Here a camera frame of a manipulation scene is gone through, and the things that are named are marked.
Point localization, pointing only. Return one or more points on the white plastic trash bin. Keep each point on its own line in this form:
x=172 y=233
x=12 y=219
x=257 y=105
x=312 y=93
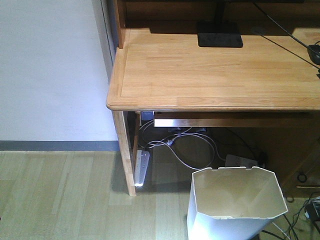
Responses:
x=233 y=203

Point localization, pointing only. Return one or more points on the white power strip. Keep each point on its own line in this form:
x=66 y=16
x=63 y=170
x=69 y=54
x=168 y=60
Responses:
x=141 y=166

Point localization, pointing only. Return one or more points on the wooden desk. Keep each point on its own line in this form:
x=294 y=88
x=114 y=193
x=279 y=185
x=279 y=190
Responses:
x=269 y=84

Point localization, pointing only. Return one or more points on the black monitor stand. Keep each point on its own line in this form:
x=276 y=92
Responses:
x=218 y=33

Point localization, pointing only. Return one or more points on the black mouse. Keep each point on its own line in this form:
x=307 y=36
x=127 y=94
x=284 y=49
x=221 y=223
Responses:
x=314 y=53

